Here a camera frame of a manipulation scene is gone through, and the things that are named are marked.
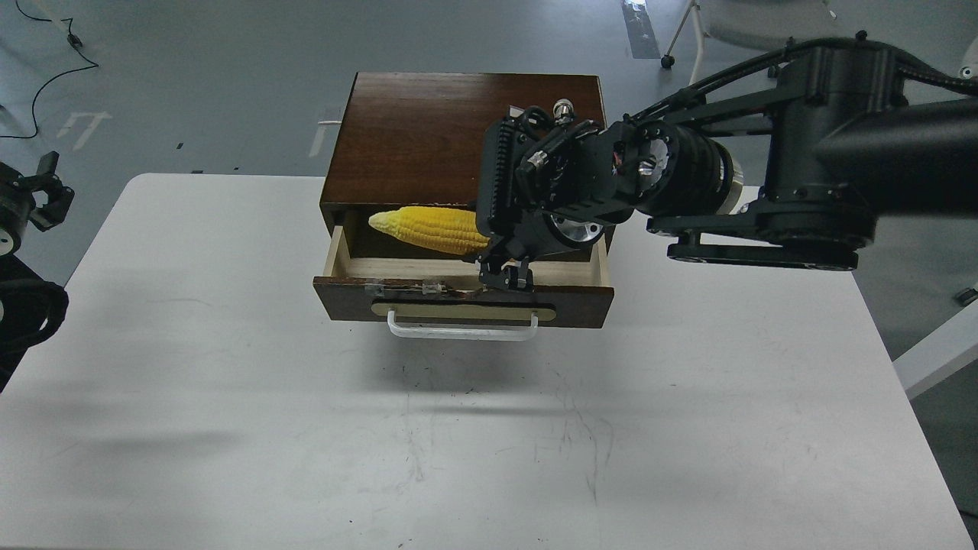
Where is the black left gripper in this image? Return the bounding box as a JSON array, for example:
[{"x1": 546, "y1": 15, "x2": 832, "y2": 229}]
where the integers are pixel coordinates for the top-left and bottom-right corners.
[{"x1": 1, "y1": 152, "x2": 76, "y2": 257}]

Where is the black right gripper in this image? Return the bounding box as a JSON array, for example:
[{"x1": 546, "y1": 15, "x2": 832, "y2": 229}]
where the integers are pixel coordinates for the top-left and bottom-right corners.
[{"x1": 475, "y1": 105, "x2": 635, "y2": 293}]

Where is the yellow corn cob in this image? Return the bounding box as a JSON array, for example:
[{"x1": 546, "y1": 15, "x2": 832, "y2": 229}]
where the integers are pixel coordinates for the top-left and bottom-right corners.
[{"x1": 368, "y1": 205, "x2": 490, "y2": 255}]

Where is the wooden drawer with white handle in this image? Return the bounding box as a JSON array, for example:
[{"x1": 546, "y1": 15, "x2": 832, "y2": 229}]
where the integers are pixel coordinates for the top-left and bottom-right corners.
[{"x1": 313, "y1": 223, "x2": 614, "y2": 328}]

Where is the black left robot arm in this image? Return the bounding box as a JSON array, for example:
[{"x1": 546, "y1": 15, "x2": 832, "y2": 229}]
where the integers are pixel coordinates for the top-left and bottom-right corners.
[{"x1": 1, "y1": 152, "x2": 76, "y2": 389}]

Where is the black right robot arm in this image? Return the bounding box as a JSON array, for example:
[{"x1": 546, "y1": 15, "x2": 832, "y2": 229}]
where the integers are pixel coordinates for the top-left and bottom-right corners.
[{"x1": 474, "y1": 34, "x2": 977, "y2": 292}]

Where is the dark wooden cabinet box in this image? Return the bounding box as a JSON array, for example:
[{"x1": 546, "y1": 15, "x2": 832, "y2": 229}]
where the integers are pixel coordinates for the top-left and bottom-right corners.
[{"x1": 320, "y1": 72, "x2": 604, "y2": 260}]

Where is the grey office chair on wheels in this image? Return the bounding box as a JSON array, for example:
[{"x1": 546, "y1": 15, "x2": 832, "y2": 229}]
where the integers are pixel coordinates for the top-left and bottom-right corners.
[{"x1": 660, "y1": 1, "x2": 838, "y2": 85}]

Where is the black cable on floor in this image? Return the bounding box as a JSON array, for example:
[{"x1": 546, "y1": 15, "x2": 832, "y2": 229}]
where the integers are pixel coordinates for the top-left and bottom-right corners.
[{"x1": 0, "y1": 0, "x2": 102, "y2": 140}]

